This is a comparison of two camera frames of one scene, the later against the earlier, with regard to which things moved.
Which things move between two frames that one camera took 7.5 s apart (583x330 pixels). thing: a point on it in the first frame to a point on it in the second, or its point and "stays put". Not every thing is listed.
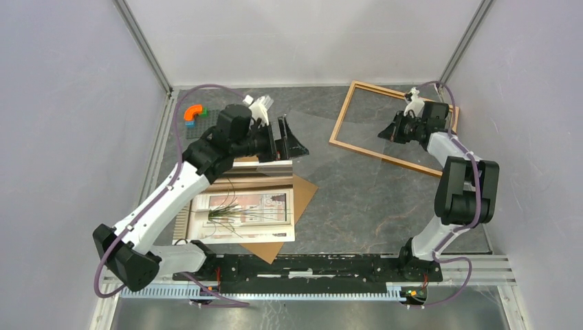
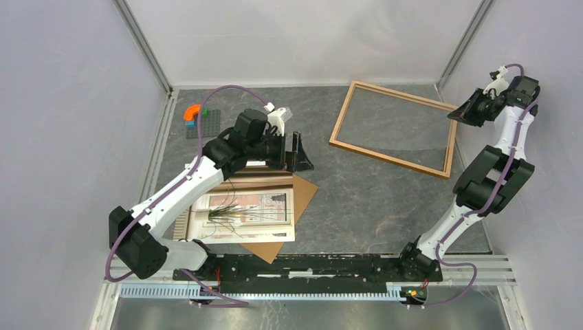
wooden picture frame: [423, 166] stays put
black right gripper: [392, 132] to [467, 111]
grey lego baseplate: [202, 123] stays put
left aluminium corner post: [132, 25] stays put
